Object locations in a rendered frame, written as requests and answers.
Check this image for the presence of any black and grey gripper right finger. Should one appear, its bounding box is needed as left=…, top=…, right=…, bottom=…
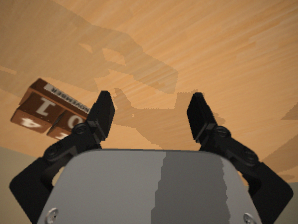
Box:
left=187, top=92, right=294, bottom=224

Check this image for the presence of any brown number cube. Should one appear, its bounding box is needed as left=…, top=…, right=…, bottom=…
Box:
left=10, top=92, right=64, bottom=133
left=46, top=109, right=85, bottom=140

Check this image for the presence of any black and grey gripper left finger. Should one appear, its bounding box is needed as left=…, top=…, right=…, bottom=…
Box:
left=9, top=90, right=115, bottom=224

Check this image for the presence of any brown wooden tray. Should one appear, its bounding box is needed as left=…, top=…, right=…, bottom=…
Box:
left=19, top=78, right=91, bottom=120

